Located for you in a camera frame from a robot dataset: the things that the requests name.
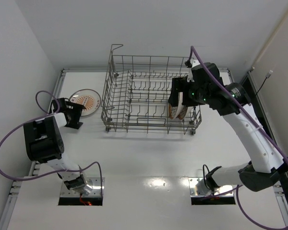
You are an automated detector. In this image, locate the black cable with grey plug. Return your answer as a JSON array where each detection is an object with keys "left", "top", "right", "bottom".
[{"left": 255, "top": 69, "right": 274, "bottom": 96}]

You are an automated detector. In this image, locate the grey wire dish rack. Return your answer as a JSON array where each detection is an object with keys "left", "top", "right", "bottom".
[{"left": 101, "top": 44, "right": 202, "bottom": 135}]

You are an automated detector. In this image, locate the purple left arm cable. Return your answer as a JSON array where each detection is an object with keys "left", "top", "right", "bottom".
[{"left": 0, "top": 90, "right": 104, "bottom": 197}]

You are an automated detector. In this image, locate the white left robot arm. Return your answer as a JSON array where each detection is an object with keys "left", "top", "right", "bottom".
[{"left": 23, "top": 98, "right": 93, "bottom": 195}]

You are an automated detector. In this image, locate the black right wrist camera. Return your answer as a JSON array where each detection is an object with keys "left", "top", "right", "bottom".
[{"left": 225, "top": 82, "right": 251, "bottom": 106}]

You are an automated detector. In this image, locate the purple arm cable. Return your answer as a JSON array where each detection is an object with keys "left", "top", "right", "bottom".
[
  {"left": 190, "top": 46, "right": 288, "bottom": 230},
  {"left": 0, "top": 90, "right": 104, "bottom": 197}
]

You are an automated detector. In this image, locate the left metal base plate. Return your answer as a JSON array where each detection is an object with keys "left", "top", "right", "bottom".
[{"left": 60, "top": 177, "right": 105, "bottom": 198}]

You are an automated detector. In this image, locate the orange sunburst glass plate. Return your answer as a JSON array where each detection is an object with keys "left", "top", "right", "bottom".
[{"left": 69, "top": 89, "right": 101, "bottom": 117}]

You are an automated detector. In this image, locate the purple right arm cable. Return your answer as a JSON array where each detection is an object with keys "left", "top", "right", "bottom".
[{"left": 190, "top": 46, "right": 288, "bottom": 230}]

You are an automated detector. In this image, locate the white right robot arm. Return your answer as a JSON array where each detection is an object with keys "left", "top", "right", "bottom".
[{"left": 168, "top": 60, "right": 288, "bottom": 194}]

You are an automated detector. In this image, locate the floral plate orange rim front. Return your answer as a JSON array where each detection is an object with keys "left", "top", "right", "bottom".
[{"left": 168, "top": 92, "right": 184, "bottom": 120}]

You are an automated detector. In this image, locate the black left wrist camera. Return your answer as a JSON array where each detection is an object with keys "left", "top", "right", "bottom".
[{"left": 49, "top": 98, "right": 69, "bottom": 114}]

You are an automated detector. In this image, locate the metal base plate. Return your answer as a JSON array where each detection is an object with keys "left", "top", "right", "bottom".
[
  {"left": 189, "top": 177, "right": 234, "bottom": 197},
  {"left": 60, "top": 177, "right": 105, "bottom": 198}
]

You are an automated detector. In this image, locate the floral plate orange rim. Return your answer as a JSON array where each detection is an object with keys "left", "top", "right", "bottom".
[
  {"left": 168, "top": 92, "right": 184, "bottom": 120},
  {"left": 177, "top": 106, "right": 193, "bottom": 120}
]

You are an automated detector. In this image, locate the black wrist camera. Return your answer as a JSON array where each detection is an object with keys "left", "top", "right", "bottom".
[
  {"left": 225, "top": 82, "right": 251, "bottom": 106},
  {"left": 49, "top": 98, "right": 69, "bottom": 114}
]

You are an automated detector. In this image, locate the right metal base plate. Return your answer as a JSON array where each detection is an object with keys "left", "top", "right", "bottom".
[{"left": 189, "top": 177, "right": 234, "bottom": 197}]

